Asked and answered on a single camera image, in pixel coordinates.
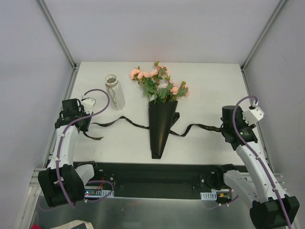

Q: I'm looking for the black ribbon gold lettering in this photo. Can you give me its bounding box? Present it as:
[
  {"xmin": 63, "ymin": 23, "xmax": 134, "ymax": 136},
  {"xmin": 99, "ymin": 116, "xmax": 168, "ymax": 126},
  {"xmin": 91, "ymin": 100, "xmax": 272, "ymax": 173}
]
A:
[{"xmin": 82, "ymin": 115, "xmax": 226, "ymax": 141}]

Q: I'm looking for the black paper flower wrap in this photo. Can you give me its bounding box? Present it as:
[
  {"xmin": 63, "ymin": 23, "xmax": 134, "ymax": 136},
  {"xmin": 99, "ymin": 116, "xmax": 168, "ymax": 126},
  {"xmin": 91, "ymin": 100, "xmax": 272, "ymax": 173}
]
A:
[{"xmin": 148, "ymin": 100, "xmax": 180, "ymax": 159}]

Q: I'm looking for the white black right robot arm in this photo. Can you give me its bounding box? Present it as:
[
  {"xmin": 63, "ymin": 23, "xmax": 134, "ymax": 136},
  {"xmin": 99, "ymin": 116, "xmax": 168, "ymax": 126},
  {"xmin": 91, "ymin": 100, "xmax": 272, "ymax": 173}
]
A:
[{"xmin": 214, "ymin": 105, "xmax": 300, "ymax": 229}]

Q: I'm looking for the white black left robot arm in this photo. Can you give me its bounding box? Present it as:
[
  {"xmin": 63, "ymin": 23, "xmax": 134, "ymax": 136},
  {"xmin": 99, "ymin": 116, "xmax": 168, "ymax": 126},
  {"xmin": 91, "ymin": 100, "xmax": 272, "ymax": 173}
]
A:
[{"xmin": 38, "ymin": 98, "xmax": 101, "ymax": 208}]

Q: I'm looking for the white ribbed ceramic vase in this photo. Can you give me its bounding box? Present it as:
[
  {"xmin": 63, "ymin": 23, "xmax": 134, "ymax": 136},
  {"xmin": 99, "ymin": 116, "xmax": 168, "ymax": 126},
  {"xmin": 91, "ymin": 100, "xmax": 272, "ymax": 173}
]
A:
[{"xmin": 104, "ymin": 74, "xmax": 125, "ymax": 111}]

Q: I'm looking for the pink artificial flower bouquet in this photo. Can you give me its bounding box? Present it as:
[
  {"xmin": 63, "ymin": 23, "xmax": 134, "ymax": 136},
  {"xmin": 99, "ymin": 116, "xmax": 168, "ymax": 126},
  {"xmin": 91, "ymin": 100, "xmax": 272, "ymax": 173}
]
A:
[{"xmin": 130, "ymin": 62, "xmax": 190, "ymax": 104}]

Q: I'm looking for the cream tote bag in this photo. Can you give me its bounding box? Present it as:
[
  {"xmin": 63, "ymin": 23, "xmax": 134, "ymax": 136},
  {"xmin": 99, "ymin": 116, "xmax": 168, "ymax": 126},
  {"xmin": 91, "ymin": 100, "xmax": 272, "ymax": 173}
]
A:
[{"xmin": 51, "ymin": 220, "xmax": 94, "ymax": 229}]

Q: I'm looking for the red cloth item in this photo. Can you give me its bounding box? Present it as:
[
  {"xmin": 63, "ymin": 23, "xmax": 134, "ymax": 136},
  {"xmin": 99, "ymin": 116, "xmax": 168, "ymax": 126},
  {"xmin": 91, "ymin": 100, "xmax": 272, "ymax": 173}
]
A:
[{"xmin": 30, "ymin": 224, "xmax": 42, "ymax": 229}]

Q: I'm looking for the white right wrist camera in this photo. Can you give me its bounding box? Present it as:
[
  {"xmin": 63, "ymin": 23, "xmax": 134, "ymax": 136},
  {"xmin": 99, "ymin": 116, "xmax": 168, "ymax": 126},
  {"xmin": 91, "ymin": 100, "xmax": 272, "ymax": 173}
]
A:
[{"xmin": 243, "ymin": 106, "xmax": 264, "ymax": 125}]

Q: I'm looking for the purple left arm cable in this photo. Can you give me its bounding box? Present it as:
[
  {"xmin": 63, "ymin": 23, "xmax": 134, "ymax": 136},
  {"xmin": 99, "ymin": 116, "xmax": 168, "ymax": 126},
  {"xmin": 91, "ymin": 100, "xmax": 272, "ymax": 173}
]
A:
[{"xmin": 56, "ymin": 88, "xmax": 115, "ymax": 207}]

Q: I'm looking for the left aluminium frame post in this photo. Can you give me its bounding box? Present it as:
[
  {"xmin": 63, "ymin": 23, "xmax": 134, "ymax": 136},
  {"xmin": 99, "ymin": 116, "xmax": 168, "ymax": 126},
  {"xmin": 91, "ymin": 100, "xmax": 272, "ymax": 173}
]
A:
[{"xmin": 37, "ymin": 0, "xmax": 81, "ymax": 70}]

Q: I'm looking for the aluminium frame post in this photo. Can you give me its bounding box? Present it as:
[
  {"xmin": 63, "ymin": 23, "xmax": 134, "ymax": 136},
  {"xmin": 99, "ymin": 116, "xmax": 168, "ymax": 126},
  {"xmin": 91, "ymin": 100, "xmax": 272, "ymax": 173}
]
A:
[
  {"xmin": 241, "ymin": 0, "xmax": 288, "ymax": 73},
  {"xmin": 37, "ymin": 0, "xmax": 81, "ymax": 70}
]

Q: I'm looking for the aluminium front frame rail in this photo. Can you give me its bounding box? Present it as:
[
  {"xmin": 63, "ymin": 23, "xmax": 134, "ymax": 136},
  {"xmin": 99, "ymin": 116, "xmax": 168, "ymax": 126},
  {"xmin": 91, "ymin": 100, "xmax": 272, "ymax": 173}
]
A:
[{"xmin": 29, "ymin": 168, "xmax": 287, "ymax": 190}]

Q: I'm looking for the right aluminium frame post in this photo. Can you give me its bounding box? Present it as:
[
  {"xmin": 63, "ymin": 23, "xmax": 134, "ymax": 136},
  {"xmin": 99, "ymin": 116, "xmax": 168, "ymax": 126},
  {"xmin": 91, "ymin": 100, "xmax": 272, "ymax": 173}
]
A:
[{"xmin": 241, "ymin": 0, "xmax": 288, "ymax": 73}]

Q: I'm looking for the right white cable duct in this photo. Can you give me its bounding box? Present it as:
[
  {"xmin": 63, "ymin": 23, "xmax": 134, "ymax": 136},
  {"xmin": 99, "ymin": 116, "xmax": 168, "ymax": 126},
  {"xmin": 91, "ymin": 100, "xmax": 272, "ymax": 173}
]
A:
[{"xmin": 200, "ymin": 190, "xmax": 232, "ymax": 201}]

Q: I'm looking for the white cable duct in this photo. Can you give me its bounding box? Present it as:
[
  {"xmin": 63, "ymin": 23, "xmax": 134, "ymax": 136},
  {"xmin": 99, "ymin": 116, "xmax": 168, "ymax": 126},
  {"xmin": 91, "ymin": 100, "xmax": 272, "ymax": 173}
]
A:
[
  {"xmin": 84, "ymin": 186, "xmax": 114, "ymax": 198},
  {"xmin": 200, "ymin": 190, "xmax": 232, "ymax": 201}
]

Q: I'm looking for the left white cable duct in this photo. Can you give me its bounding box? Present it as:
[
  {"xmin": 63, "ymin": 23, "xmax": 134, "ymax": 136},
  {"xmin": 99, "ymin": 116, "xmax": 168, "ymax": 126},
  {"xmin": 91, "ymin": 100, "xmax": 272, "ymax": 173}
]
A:
[{"xmin": 84, "ymin": 186, "xmax": 114, "ymax": 198}]

